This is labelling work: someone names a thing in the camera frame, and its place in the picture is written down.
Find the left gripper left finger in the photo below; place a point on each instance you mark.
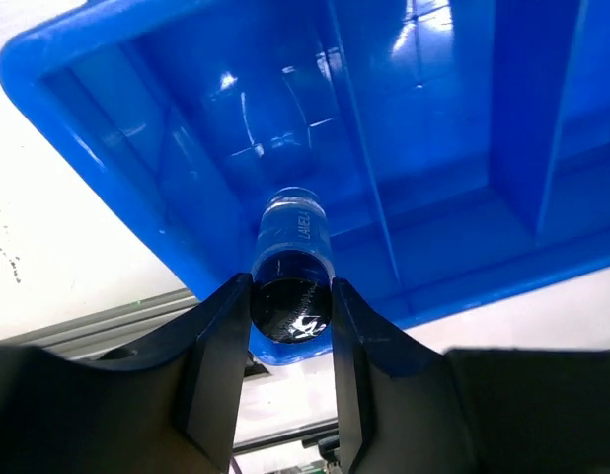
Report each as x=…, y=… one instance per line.
x=164, y=403

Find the blue plastic divided tray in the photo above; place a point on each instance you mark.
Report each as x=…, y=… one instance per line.
x=461, y=149

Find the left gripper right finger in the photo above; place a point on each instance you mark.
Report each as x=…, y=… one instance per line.
x=404, y=408

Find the front aluminium rail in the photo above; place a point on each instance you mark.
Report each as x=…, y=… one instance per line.
x=280, y=403

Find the clear bottle black cap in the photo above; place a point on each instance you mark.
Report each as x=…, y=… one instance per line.
x=291, y=301

